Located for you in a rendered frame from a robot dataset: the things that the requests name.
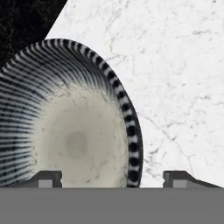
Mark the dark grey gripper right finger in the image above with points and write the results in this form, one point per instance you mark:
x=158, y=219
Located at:
x=175, y=176

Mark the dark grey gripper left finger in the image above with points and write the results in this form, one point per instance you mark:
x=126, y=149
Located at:
x=49, y=176

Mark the black and white striped bowl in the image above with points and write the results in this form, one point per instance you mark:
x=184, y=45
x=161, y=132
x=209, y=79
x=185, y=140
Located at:
x=75, y=122

